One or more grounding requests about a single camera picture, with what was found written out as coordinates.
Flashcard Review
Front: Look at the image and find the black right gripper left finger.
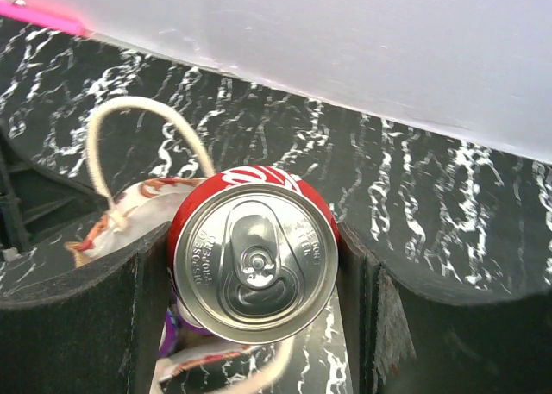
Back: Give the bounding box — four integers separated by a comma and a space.
1, 224, 170, 393

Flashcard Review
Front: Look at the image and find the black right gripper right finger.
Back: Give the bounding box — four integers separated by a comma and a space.
337, 223, 551, 393

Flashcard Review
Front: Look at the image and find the printed canvas tote bag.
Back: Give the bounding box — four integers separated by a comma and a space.
64, 96, 298, 394

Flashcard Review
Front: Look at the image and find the pink tape strip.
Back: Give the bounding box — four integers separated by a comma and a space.
1, 0, 87, 37

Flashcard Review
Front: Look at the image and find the red cola can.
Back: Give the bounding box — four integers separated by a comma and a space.
167, 166, 339, 344

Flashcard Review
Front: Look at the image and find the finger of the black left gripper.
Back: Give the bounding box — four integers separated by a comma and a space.
1, 132, 108, 252

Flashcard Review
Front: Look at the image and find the purple soda can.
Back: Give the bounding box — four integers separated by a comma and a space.
159, 291, 210, 358

